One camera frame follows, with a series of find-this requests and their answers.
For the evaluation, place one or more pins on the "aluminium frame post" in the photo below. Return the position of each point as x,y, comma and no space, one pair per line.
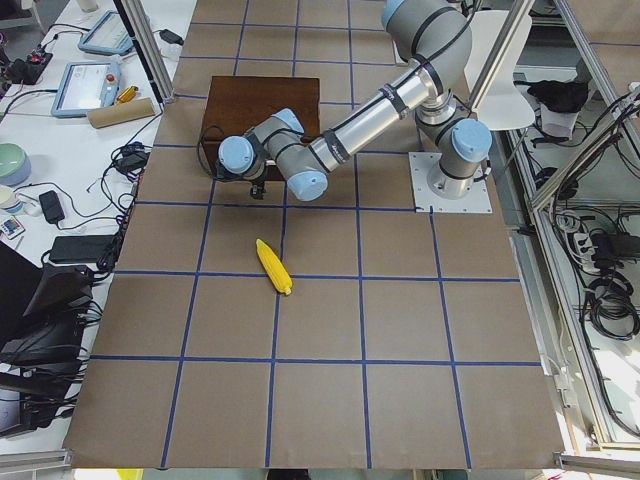
136,23

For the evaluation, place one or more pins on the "blue teach pendant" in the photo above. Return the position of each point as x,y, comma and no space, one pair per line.
86,86
107,37

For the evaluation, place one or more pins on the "yellow gold tool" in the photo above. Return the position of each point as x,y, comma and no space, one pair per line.
127,95

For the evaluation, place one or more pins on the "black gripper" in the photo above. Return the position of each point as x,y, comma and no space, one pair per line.
257,190

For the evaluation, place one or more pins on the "near blue teach pendant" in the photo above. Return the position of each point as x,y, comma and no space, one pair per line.
86,86

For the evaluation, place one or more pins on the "green bowl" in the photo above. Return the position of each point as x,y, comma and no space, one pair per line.
15,165

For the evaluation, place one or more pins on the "dark brown wooden drawer box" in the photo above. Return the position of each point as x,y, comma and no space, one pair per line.
237,103

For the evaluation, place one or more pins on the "small rgb remote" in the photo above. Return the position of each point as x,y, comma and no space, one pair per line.
11,228

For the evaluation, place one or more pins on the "black cloth on bin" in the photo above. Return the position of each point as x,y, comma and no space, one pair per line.
560,97

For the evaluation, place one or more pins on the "black power brick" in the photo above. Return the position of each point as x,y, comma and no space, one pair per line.
80,249

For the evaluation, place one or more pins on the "black electronics stack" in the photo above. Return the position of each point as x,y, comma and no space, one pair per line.
44,312

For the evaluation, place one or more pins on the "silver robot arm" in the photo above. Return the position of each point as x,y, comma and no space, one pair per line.
435,40

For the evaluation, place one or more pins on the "white power strip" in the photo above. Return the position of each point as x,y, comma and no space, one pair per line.
578,240

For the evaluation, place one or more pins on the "far blue teach pendant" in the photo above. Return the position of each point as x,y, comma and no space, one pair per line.
107,37

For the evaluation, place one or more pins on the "cardboard tube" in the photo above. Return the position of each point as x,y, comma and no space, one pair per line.
120,113

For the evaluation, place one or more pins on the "yellow corn cob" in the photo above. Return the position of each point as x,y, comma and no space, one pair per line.
274,268

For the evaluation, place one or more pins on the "white cup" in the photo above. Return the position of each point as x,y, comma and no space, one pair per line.
9,202

